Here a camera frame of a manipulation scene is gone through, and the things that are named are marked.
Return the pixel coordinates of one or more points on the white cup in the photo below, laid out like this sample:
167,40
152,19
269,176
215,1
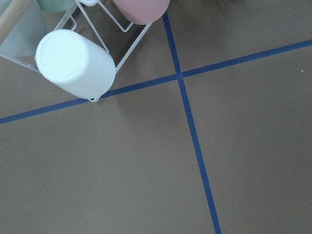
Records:
75,64

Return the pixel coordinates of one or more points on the pink cup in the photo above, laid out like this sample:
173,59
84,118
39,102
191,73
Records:
142,12

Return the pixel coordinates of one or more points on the green cup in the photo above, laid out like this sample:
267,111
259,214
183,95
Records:
56,5

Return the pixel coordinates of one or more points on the light grey cup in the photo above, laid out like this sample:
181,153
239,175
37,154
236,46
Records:
25,36

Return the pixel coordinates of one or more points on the white wire cup rack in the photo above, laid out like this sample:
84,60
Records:
91,19

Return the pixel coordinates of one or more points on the wooden rack handle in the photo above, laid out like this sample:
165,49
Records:
11,16

